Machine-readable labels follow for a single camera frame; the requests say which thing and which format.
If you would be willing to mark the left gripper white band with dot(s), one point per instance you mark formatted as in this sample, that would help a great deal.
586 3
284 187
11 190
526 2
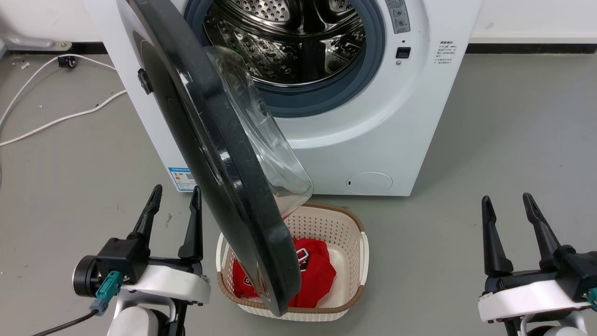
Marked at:
177 282

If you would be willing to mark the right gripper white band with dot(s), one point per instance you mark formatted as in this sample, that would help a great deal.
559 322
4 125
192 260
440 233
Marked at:
527 296

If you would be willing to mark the black round washer door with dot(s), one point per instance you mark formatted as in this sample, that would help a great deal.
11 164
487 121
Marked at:
219 154

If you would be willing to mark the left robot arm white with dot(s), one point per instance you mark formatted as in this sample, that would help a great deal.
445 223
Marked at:
137 322

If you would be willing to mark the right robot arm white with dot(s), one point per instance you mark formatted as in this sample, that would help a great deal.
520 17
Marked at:
555 326

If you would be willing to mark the white front-load washing machine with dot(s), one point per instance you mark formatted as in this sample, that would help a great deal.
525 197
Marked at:
382 130

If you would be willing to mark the grey rubber door gasket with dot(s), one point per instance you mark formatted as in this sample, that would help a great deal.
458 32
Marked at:
326 98

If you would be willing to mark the black door latch socket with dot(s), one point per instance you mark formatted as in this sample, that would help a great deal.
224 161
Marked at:
403 52

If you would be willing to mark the blue energy label sticker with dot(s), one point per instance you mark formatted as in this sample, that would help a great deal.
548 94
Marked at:
182 178

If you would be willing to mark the red printed garment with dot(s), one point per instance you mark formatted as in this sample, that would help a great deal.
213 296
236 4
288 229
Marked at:
317 270

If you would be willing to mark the round filter cover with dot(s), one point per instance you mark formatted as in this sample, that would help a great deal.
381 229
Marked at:
369 182

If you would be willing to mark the cream perforated laundry basket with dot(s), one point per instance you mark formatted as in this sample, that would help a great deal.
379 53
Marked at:
345 233

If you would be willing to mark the small black caster wheel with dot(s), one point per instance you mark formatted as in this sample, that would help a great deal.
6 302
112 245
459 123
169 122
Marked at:
67 61

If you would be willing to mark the steel washer drum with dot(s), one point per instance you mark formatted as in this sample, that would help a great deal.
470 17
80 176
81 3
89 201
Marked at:
298 42

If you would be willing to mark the grey instruction sticker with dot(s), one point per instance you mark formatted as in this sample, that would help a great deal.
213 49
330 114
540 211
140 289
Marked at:
398 15

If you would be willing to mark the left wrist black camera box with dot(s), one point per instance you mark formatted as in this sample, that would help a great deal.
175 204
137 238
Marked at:
119 259

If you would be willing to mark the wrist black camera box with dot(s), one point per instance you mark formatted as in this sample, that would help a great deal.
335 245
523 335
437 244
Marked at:
119 259
578 270

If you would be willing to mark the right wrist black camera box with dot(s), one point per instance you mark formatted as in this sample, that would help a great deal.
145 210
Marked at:
578 270

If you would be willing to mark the grey floor bracket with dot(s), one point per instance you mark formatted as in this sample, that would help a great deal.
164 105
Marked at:
35 43

